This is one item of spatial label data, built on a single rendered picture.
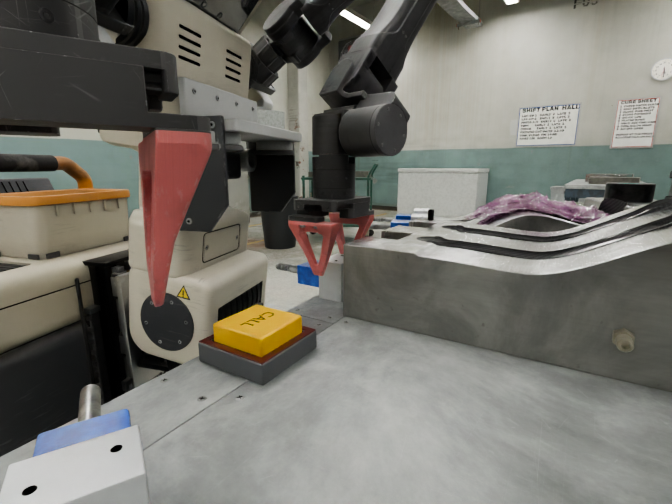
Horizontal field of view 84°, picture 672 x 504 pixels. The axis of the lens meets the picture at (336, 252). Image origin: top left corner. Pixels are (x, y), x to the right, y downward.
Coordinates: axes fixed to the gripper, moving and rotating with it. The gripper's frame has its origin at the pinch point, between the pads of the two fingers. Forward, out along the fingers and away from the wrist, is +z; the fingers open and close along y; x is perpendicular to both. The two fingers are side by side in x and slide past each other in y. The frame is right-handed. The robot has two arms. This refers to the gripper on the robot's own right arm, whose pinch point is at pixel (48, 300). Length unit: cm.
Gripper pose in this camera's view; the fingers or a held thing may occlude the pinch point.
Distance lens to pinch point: 19.1
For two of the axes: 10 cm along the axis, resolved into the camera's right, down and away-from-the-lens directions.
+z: 0.0, 9.8, 2.1
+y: 8.5, -1.1, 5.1
